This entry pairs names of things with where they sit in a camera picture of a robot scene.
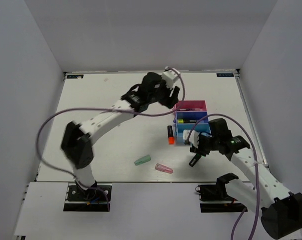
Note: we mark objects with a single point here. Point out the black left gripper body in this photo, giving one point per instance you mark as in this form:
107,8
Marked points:
162,92

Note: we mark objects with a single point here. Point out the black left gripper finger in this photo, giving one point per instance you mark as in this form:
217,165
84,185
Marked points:
169,102
175,93

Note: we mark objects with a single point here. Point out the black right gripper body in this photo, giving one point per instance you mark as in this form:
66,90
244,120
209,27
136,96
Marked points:
205,144

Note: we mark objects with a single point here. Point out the purple ink refill pen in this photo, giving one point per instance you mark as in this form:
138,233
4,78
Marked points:
189,109

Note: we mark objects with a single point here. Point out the yellow cap black highlighter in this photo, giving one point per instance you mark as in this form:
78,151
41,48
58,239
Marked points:
188,121

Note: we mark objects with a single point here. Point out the green cap black highlighter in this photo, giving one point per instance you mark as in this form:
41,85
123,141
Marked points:
194,160

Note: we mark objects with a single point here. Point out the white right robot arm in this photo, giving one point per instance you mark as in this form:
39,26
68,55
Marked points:
277,208

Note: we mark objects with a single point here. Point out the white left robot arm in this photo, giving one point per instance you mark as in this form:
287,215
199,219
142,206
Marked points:
79,138

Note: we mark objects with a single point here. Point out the pink plastic bin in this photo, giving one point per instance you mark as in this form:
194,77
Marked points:
184,104

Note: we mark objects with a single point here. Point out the light blue plastic bin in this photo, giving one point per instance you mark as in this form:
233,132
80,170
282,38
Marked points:
201,127

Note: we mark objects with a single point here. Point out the purple-blue plastic bin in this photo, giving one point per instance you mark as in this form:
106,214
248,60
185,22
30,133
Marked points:
189,115

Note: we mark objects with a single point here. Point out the orange cap black highlighter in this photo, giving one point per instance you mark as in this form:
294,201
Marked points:
171,139

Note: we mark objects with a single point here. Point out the right corner label sticker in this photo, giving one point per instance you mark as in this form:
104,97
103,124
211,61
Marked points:
225,75

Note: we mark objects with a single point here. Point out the corner label sticker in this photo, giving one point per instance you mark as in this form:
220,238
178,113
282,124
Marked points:
225,75
75,76

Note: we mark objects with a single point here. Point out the pink translucent eraser case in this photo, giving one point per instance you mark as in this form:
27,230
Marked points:
163,168

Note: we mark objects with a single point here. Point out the left corner label sticker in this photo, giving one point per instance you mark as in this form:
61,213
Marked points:
75,76

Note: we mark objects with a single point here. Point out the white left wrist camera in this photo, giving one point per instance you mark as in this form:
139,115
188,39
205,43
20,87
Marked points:
170,76

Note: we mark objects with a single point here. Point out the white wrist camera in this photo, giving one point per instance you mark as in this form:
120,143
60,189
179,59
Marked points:
191,137
170,76

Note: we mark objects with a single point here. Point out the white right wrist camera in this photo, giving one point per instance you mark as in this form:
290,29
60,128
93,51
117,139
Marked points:
191,137

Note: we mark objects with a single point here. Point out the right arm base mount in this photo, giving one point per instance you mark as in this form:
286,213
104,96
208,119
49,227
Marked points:
212,202

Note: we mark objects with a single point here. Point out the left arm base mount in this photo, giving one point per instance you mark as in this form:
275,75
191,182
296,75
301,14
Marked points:
77,200

